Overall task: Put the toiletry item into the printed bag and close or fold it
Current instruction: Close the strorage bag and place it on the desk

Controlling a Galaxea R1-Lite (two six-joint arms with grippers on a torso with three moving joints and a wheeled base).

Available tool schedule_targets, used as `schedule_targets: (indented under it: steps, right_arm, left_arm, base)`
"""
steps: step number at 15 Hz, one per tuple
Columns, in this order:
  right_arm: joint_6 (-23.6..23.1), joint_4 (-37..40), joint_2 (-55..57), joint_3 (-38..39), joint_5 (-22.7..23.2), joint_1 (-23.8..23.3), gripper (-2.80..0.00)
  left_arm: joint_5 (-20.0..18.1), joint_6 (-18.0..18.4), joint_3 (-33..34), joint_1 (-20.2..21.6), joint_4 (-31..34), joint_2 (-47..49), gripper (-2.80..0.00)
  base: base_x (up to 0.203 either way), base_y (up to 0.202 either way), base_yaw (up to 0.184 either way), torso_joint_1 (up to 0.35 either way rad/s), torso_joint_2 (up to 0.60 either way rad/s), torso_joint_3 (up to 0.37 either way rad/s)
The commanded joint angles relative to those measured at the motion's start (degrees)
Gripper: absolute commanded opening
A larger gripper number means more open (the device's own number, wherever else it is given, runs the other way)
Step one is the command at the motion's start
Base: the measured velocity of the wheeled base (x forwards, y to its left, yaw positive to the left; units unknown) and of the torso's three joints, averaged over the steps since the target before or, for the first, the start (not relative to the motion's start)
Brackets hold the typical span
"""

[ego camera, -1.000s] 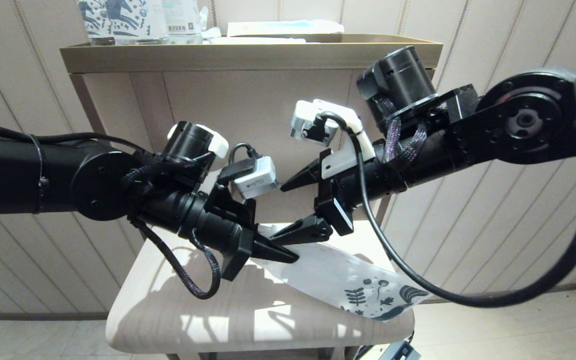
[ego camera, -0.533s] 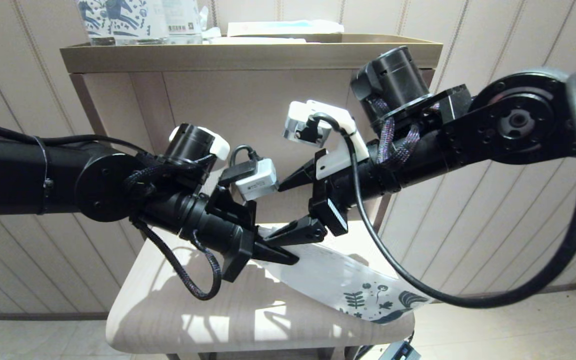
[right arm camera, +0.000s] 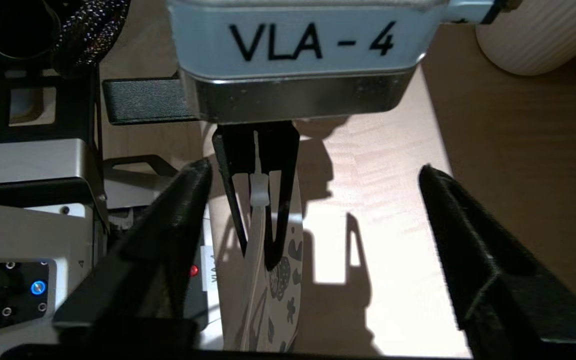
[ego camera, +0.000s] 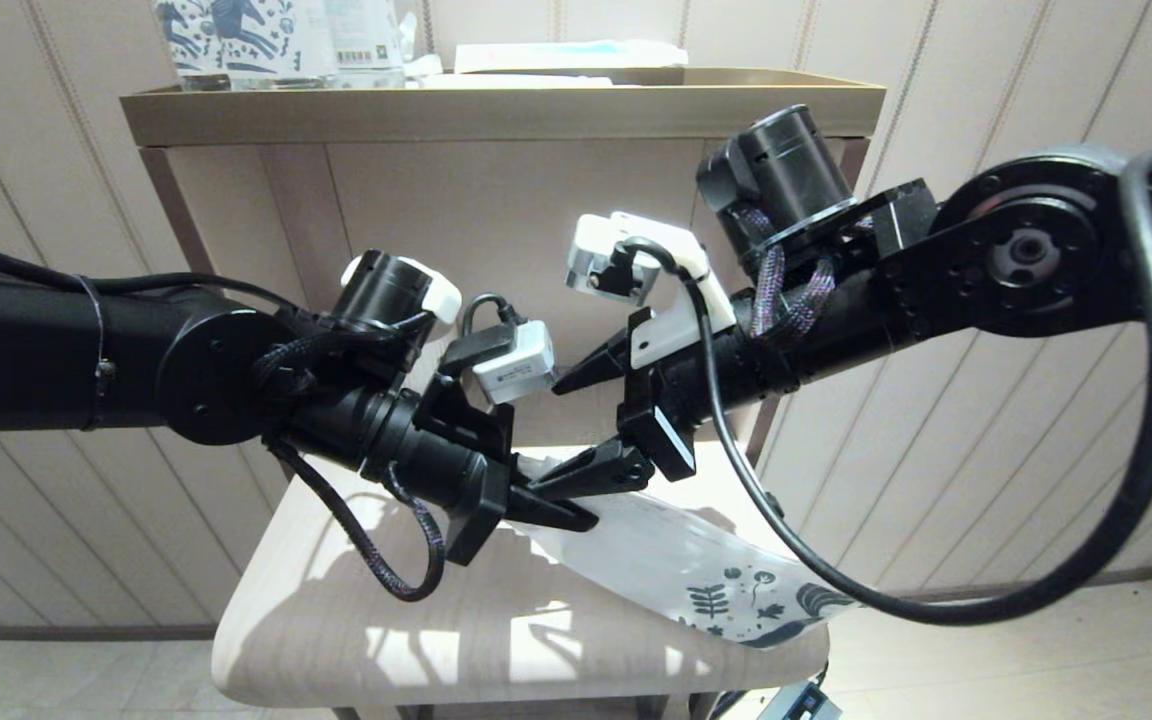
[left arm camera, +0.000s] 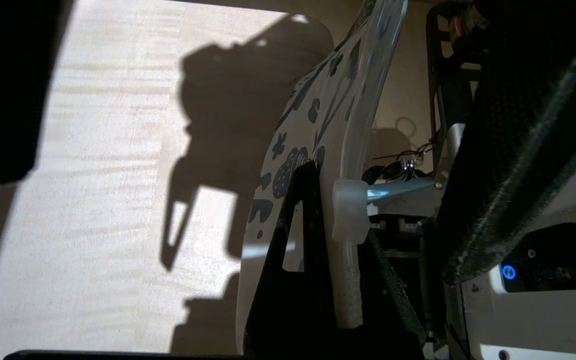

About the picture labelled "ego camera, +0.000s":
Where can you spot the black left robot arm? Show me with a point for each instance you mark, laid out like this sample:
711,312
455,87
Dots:
86,360

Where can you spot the clear bottle with barcode label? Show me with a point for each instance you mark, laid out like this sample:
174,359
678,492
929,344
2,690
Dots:
366,35

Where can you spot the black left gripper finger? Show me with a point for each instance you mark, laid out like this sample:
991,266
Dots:
556,515

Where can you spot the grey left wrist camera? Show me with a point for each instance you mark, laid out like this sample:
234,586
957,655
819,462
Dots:
511,365

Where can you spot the white blue toothbrush packet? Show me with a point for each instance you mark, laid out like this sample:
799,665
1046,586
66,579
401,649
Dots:
566,57

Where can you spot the white floral pouch bag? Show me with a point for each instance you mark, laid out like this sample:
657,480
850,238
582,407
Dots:
676,570

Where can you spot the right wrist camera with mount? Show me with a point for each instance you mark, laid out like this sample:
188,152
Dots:
636,270

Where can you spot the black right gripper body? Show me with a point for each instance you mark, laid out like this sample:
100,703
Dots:
706,390

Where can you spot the grey power inverter box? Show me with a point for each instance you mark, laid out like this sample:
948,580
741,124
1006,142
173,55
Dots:
801,705

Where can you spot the blue patterned package on top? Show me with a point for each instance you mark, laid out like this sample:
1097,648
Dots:
276,40

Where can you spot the beige wooden shelf cabinet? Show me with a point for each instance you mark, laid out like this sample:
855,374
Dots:
536,620

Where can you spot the crumpled clear plastic wrapper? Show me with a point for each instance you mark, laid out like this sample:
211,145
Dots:
421,62

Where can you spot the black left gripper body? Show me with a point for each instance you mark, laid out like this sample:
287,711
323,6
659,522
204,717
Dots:
446,450

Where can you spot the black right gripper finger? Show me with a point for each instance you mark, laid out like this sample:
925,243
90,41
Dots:
596,370
586,470

